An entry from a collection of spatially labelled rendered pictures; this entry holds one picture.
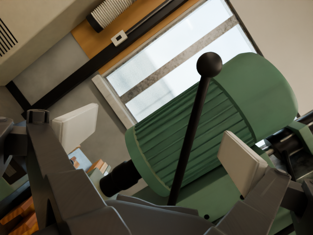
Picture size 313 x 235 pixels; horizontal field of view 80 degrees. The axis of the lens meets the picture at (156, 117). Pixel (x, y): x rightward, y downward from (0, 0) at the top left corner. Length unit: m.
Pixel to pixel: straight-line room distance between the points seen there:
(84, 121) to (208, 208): 0.34
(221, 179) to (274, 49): 1.70
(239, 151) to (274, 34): 1.89
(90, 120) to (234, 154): 0.13
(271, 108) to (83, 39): 1.80
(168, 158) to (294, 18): 1.90
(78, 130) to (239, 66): 0.31
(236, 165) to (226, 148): 0.03
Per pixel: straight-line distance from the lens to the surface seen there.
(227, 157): 0.18
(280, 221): 0.45
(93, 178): 0.49
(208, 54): 0.26
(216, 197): 0.43
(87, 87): 1.95
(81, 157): 0.81
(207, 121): 0.34
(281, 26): 2.06
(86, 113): 0.17
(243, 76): 0.37
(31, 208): 0.54
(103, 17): 1.79
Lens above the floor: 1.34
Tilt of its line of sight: 9 degrees down
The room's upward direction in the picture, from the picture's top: 56 degrees clockwise
